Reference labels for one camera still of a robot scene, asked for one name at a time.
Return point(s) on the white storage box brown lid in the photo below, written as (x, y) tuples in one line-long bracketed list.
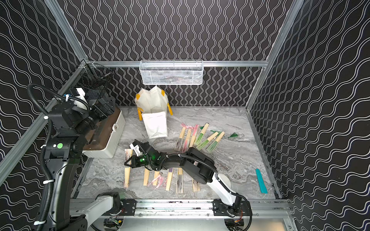
[(103, 141)]

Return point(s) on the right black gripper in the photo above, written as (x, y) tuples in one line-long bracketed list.
[(134, 162)]

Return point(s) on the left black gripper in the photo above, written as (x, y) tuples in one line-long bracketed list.
[(102, 105)]

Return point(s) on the black wire basket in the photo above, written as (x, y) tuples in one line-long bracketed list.
[(92, 83)]

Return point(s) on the beige folding fan dark print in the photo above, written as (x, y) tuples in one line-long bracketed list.
[(179, 181)]

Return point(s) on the white tote bag yellow handles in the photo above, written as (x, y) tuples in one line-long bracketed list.
[(153, 106)]

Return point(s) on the beige folding fan long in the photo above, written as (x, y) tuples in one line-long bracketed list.
[(195, 185)]

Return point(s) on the green folding fan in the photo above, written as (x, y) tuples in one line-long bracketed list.
[(205, 142), (215, 143), (201, 135)]

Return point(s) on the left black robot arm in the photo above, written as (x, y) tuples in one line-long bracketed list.
[(69, 119)]

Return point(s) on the white wire mesh basket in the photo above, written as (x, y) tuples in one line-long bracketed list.
[(171, 72)]

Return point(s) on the purple folding fan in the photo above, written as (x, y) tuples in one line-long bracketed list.
[(169, 179)]

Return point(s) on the white tape roll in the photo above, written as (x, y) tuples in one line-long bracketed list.
[(227, 178)]

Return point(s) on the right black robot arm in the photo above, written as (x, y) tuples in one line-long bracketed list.
[(199, 167)]

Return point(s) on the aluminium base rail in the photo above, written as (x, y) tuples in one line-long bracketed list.
[(176, 214)]

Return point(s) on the teal flat stick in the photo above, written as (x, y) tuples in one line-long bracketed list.
[(261, 181)]

